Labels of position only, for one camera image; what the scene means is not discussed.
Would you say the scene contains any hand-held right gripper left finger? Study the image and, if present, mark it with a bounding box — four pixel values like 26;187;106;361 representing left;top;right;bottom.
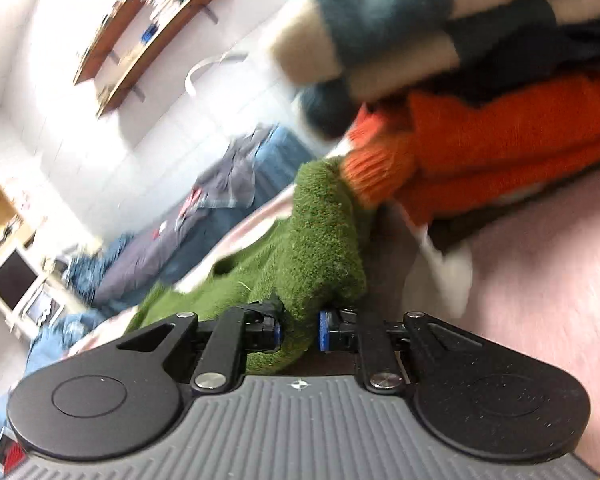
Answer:
115;300;286;395

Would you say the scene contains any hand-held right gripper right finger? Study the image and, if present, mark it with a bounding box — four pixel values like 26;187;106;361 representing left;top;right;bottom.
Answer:
317;307;486;395

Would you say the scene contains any green knit sweater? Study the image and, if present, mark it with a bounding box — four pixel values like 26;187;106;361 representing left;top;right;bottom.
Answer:
125;157;368;376

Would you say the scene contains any white garment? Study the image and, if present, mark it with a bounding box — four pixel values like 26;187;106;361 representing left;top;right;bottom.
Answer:
402;225;475;318

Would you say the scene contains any dark grey garment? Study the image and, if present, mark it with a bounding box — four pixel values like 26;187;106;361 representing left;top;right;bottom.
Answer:
92;130;281;306

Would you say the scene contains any blue denim cloth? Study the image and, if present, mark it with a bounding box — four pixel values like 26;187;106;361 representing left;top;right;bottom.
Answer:
25;310;111;376

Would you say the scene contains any pink polka dot blanket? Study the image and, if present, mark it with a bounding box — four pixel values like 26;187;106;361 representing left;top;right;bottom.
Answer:
70;180;600;476

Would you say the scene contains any orange knit sweater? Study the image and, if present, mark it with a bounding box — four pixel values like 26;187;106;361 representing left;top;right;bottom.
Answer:
340;72;600;226

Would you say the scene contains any white framed monitor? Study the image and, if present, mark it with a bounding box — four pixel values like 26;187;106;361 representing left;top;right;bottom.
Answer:
0;249;45;315

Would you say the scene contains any light wooden bookcase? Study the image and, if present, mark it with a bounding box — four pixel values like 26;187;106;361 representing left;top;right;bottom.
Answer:
0;150;35;256

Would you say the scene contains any teal and cream striped sweater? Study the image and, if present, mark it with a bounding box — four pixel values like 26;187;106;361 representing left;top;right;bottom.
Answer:
267;0;600;138

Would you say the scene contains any dark navy garment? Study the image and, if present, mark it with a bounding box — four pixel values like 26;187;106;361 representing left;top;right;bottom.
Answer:
420;17;600;106

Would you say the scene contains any white strap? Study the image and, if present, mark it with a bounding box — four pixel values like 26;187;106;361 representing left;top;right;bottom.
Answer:
184;51;249;97

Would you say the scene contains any wooden wall shelf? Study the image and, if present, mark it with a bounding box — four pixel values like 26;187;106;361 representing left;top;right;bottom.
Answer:
95;0;241;118
72;0;191;86

